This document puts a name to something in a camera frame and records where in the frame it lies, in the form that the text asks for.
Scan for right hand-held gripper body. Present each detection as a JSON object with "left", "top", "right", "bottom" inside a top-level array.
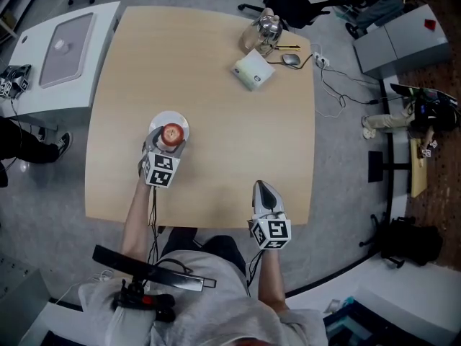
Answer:
[{"left": 247, "top": 211, "right": 292, "bottom": 251}]

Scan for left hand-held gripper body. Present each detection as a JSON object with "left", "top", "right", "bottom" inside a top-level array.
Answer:
[{"left": 139, "top": 145, "right": 182, "bottom": 189}]

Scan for red apple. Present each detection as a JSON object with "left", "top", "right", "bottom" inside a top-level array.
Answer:
[{"left": 160, "top": 123, "right": 185, "bottom": 147}]

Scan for white round plate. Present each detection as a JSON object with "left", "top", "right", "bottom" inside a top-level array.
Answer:
[{"left": 148, "top": 110, "right": 191, "bottom": 141}]

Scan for person's left forearm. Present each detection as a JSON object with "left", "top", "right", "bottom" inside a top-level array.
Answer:
[{"left": 120, "top": 182, "right": 158, "bottom": 261}]

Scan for person's right forearm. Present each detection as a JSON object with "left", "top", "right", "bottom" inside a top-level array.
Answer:
[{"left": 256, "top": 249, "right": 289, "bottom": 313}]

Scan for person's dark trousers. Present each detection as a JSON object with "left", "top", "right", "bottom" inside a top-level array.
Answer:
[{"left": 160, "top": 227, "right": 248, "bottom": 277}]

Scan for person's grey shirt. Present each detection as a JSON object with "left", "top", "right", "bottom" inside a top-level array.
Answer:
[{"left": 78, "top": 235, "right": 328, "bottom": 346}]

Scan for white tissue box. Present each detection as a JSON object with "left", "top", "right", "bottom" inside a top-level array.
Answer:
[{"left": 230, "top": 48, "right": 277, "bottom": 92}]

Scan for white side table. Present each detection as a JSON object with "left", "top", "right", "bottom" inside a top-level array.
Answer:
[{"left": 6, "top": 1, "right": 122, "bottom": 125}]

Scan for silver laptop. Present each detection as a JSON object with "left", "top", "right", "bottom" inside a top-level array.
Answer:
[{"left": 38, "top": 12, "right": 95, "bottom": 89}]

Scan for wooden board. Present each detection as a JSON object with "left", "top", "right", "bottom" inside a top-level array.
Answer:
[{"left": 410, "top": 138, "right": 429, "bottom": 198}]

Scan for spare hand-held gripper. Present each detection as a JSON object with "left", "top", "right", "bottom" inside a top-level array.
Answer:
[
  {"left": 12, "top": 64, "right": 32, "bottom": 92},
  {"left": 0, "top": 68, "right": 14, "bottom": 99}
]

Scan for steel kettle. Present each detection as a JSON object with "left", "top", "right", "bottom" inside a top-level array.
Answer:
[{"left": 239, "top": 7, "right": 285, "bottom": 56}]

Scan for white power strip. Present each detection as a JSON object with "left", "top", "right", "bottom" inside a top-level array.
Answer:
[{"left": 312, "top": 51, "right": 331, "bottom": 68}]

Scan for grey cabinet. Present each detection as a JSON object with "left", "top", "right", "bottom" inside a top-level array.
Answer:
[{"left": 352, "top": 4, "right": 451, "bottom": 81}]

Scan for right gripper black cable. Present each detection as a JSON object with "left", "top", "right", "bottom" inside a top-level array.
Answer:
[{"left": 246, "top": 249, "right": 264, "bottom": 296}]

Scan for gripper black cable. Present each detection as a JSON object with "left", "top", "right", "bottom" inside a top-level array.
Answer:
[
  {"left": 246, "top": 249, "right": 264, "bottom": 296},
  {"left": 147, "top": 185, "right": 162, "bottom": 266}
]

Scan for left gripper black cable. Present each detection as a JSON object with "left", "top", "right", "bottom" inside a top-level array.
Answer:
[{"left": 147, "top": 185, "right": 162, "bottom": 266}]

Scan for white floor cable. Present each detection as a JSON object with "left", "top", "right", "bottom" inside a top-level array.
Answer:
[{"left": 315, "top": 95, "right": 346, "bottom": 119}]

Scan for black rectangular block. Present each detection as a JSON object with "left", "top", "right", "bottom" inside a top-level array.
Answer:
[{"left": 367, "top": 151, "right": 385, "bottom": 183}]

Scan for black chest-mounted camera rig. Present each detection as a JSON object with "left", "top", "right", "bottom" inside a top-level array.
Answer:
[{"left": 92, "top": 244, "right": 217, "bottom": 323}]

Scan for black floor cable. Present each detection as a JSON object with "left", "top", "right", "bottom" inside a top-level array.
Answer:
[{"left": 318, "top": 65, "right": 382, "bottom": 108}]

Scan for black mouse cable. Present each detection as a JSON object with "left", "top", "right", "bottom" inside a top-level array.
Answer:
[{"left": 266, "top": 53, "right": 313, "bottom": 70}]

